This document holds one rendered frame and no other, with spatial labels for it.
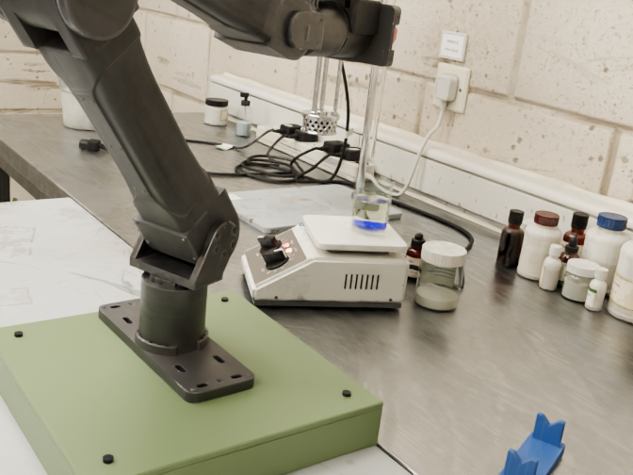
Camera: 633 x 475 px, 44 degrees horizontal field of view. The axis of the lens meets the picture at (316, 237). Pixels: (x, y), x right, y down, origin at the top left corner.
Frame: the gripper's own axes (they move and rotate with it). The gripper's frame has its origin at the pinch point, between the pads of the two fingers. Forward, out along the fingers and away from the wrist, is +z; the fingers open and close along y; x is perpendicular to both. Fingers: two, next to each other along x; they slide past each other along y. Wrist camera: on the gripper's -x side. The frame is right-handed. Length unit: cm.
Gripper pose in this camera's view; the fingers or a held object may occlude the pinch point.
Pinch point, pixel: (389, 34)
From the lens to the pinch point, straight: 100.5
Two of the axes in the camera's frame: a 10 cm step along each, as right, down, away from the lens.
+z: 5.5, -1.8, 8.2
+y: -8.3, -2.6, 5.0
